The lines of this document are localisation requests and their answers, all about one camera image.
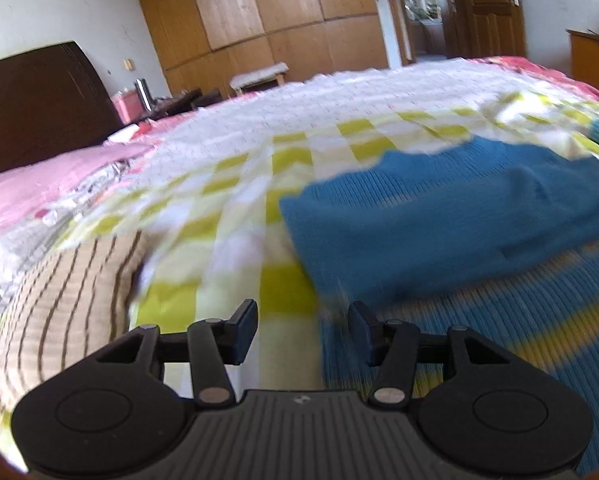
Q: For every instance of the white floral pillow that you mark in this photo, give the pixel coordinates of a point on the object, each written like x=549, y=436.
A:
x=19, y=255

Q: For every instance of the white cushioned stool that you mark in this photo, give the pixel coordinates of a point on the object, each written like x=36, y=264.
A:
x=259, y=74

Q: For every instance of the pink pillow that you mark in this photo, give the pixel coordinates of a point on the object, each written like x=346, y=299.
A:
x=39, y=180

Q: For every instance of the wooden side cabinet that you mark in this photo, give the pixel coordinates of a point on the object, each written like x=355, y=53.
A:
x=594, y=62

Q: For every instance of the dark wooden headboard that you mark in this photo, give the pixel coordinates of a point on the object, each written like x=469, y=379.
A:
x=34, y=105

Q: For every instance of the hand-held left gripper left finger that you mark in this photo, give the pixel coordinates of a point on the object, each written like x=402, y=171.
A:
x=244, y=331

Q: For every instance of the steel thermos bottle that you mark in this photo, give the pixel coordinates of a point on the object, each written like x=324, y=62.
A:
x=142, y=94

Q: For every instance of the pink floral bed sheet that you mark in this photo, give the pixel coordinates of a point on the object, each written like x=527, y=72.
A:
x=529, y=67

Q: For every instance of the wooden wardrobe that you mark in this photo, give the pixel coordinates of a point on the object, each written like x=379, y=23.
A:
x=259, y=5

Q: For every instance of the blue knit sweater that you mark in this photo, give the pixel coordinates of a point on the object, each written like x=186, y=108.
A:
x=404, y=225

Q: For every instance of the pink basket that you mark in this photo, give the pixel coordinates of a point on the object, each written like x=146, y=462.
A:
x=124, y=107

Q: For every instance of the brown wooden door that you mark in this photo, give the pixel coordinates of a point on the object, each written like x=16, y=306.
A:
x=487, y=10

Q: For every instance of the dark nightstand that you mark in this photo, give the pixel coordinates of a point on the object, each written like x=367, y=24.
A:
x=184, y=102

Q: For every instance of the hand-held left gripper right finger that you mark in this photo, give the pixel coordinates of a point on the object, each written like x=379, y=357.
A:
x=362, y=333

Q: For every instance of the beige striped garment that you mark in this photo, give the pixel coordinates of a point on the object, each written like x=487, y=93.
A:
x=54, y=310

